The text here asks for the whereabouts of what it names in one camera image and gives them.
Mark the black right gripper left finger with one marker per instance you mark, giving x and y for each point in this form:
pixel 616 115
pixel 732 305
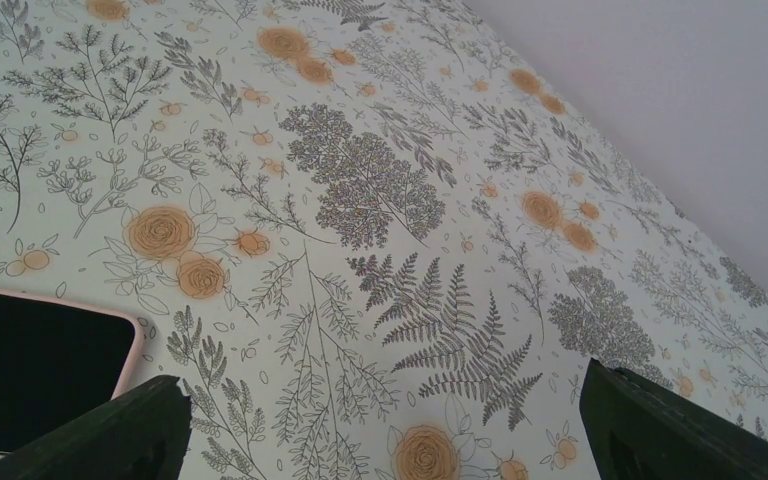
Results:
pixel 142 434

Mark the floral patterned table mat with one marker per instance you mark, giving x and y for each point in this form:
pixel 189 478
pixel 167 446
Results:
pixel 370 241

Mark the black phone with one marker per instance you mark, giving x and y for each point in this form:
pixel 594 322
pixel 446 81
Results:
pixel 33 368

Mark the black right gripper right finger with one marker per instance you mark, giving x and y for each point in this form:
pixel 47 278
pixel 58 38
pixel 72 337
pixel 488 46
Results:
pixel 636 429

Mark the pink phone case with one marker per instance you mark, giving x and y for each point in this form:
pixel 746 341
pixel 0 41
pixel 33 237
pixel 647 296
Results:
pixel 133 344

